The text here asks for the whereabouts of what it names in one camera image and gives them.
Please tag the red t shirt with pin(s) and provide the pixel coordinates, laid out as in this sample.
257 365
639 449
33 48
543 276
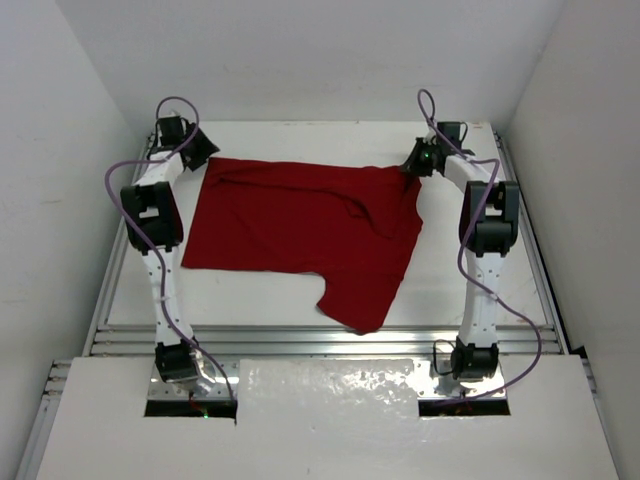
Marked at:
356 227

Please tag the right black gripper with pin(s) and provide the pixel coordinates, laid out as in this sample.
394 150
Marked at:
416 166

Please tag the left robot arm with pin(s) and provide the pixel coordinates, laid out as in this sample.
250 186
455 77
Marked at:
155 230

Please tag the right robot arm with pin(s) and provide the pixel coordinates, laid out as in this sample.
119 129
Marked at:
488 229

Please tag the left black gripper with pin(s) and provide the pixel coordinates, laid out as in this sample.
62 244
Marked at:
201 148

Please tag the aluminium frame rail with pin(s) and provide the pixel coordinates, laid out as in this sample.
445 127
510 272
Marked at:
251 314

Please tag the white foam cover panel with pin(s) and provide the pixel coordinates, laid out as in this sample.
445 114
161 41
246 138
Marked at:
322 419

